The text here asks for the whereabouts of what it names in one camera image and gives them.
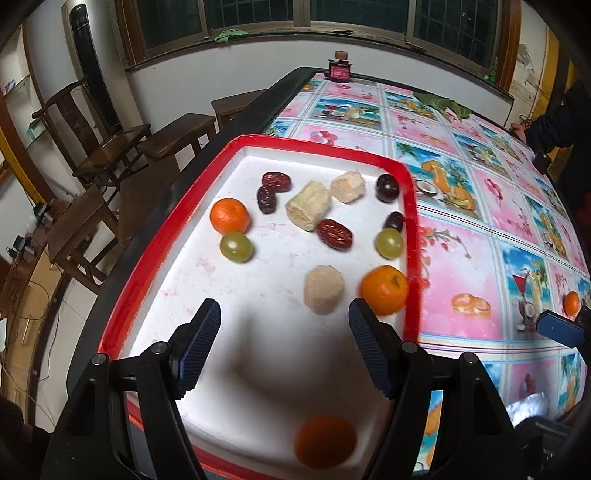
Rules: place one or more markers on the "orange mandarin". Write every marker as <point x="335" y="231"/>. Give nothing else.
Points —
<point x="325" y="441"/>
<point x="229" y="215"/>
<point x="384" y="290"/>
<point x="571" y="304"/>

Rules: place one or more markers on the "black table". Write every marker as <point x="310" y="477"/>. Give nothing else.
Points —
<point x="258" y="110"/>

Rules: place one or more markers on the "red-rimmed white foam tray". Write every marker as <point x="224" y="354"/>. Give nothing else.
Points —
<point x="258" y="332"/>

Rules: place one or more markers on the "black tower air conditioner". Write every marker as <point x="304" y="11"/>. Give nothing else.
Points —
<point x="92" y="69"/>

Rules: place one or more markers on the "green leaves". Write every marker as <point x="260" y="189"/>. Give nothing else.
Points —
<point x="438" y="104"/>

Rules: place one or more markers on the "yellow wooden frame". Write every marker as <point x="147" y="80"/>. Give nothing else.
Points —
<point x="551" y="60"/>

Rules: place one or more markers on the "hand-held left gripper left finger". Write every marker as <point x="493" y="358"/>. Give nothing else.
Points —
<point x="201" y="350"/>

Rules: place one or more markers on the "black battery charger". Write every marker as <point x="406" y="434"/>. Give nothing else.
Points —
<point x="23" y="247"/>
<point x="42" y="213"/>

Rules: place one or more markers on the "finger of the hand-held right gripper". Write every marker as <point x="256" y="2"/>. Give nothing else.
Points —
<point x="558" y="327"/>

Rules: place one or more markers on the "dark wooden chair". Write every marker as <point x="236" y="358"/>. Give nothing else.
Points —
<point x="115" y="143"/>

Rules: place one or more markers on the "wooden-framed window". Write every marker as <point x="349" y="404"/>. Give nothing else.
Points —
<point x="175" y="23"/>

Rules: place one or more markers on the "small red jar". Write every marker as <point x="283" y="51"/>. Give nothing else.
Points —
<point x="339" y="69"/>

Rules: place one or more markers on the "green grape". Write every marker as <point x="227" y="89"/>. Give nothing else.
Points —
<point x="388" y="243"/>
<point x="236" y="247"/>

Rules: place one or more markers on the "red date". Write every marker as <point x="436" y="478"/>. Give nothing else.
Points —
<point x="276" y="181"/>
<point x="334" y="233"/>
<point x="393" y="221"/>
<point x="266" y="200"/>
<point x="387" y="188"/>

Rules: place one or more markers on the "wooden stool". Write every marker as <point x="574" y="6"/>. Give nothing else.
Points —
<point x="178" y="134"/>
<point x="238" y="101"/>
<point x="78" y="221"/>
<point x="147" y="184"/>

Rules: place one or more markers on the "small black box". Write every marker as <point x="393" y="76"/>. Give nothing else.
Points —
<point x="541" y="161"/>

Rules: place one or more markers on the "green cloth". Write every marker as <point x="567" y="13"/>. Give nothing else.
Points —
<point x="231" y="34"/>

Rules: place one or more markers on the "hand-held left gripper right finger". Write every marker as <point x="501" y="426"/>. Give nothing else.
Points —
<point x="369" y="350"/>

